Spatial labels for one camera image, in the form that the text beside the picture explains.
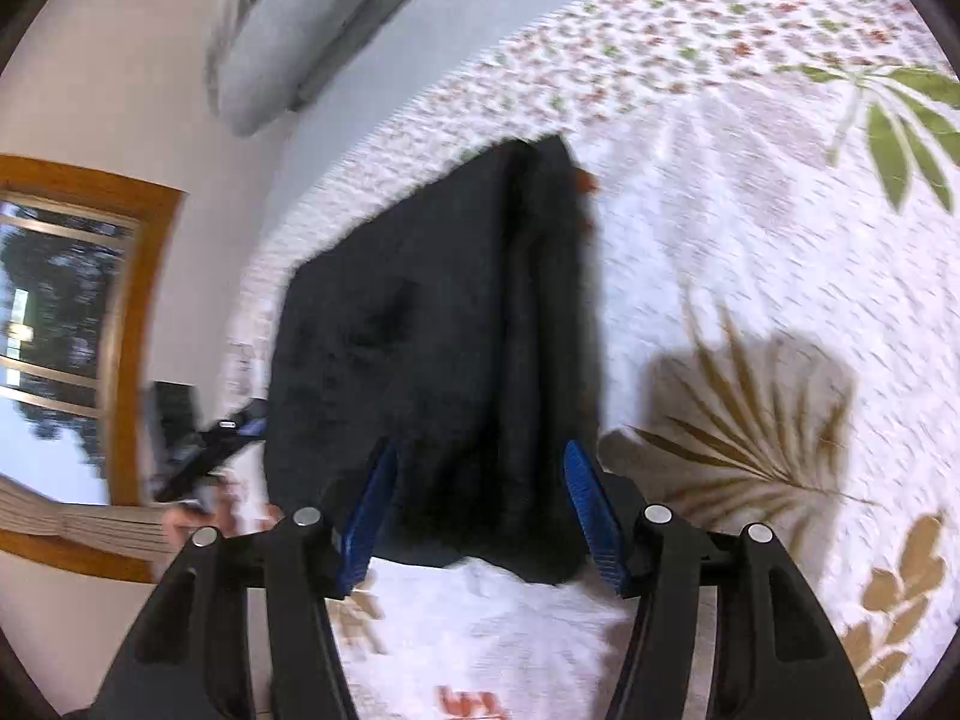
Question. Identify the black pants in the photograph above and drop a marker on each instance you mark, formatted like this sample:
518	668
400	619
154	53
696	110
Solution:
450	315

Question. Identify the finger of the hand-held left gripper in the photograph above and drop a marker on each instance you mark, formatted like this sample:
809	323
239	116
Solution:
247	426

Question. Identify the person's left hand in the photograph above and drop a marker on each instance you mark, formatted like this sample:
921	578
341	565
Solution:
187	523

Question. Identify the light grey bed sheet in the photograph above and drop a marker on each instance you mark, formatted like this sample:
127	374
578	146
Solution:
480	22

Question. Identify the bare wooden frame window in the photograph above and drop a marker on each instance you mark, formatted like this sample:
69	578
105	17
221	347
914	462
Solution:
52	292

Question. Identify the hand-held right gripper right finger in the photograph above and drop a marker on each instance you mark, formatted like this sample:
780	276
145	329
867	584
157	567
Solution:
596	517

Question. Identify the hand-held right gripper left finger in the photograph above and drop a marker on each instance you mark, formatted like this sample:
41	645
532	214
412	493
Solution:
367	517

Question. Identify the white floral blanket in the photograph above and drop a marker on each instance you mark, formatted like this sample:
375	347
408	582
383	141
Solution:
750	277

